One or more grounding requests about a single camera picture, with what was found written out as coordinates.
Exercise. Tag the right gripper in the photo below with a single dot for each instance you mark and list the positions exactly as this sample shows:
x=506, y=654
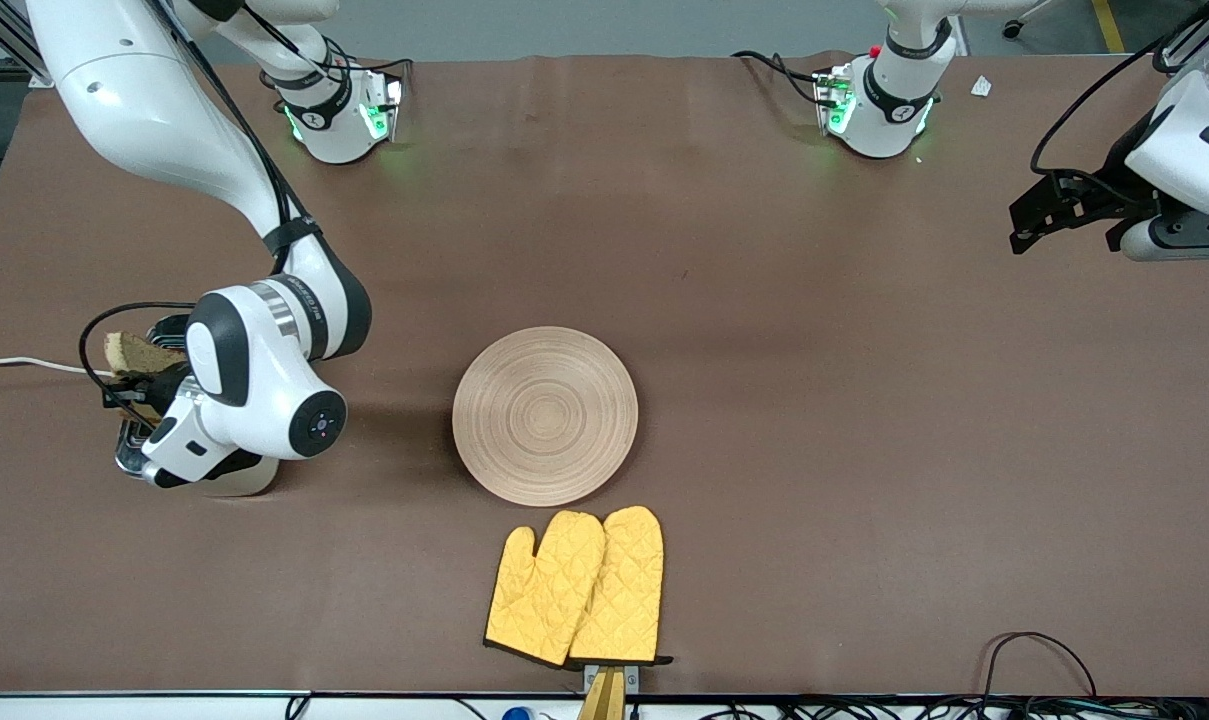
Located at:
x=167, y=381

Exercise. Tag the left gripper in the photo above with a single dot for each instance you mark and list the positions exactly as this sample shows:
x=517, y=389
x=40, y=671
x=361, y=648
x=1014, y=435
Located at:
x=1114, y=173

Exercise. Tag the brown bread slice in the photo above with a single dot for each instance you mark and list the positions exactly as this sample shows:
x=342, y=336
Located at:
x=139, y=352

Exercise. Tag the round wooden plate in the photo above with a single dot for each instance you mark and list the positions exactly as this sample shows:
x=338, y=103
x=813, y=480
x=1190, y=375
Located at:
x=545, y=415

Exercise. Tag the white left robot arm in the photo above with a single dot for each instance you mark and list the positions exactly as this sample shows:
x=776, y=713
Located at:
x=884, y=110

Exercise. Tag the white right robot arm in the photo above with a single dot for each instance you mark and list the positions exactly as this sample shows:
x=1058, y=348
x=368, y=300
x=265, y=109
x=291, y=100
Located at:
x=154, y=130

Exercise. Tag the chrome and beige toaster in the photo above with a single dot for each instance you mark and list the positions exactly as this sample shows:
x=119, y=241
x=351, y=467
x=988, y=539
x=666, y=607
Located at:
x=129, y=455

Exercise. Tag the small white paper scrap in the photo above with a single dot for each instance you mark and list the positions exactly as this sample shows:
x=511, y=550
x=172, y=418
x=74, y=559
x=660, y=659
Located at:
x=981, y=86

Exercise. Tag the black chair caster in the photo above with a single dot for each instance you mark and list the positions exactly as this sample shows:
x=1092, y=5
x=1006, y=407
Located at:
x=1014, y=29

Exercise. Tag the brown table cover sheet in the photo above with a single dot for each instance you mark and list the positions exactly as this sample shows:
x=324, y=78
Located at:
x=764, y=300

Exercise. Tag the yellow quilted oven mitt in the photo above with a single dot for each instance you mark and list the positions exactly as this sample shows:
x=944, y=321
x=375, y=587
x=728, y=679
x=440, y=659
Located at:
x=539, y=595
x=624, y=590

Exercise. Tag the aluminium frame profile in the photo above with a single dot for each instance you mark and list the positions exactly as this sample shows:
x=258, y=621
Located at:
x=1179, y=50
x=4, y=40

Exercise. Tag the wooden mount with metal bracket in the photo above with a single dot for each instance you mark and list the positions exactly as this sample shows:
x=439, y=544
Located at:
x=604, y=695

